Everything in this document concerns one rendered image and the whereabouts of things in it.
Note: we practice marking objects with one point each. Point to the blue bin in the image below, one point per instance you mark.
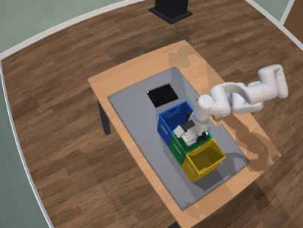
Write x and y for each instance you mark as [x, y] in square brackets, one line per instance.
[170, 119]

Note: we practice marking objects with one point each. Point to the green bin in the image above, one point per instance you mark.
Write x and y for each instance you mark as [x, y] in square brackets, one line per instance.
[179, 151]

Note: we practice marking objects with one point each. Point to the grey perforated breadboard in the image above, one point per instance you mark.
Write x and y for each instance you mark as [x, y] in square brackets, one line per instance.
[140, 117]

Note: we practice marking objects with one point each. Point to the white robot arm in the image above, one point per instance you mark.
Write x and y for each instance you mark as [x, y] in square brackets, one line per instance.
[272, 84]

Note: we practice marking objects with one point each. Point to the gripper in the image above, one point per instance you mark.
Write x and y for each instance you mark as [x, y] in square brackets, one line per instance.
[200, 129]

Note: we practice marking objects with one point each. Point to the yellow open bin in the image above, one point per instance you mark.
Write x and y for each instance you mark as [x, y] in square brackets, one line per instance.
[202, 159]

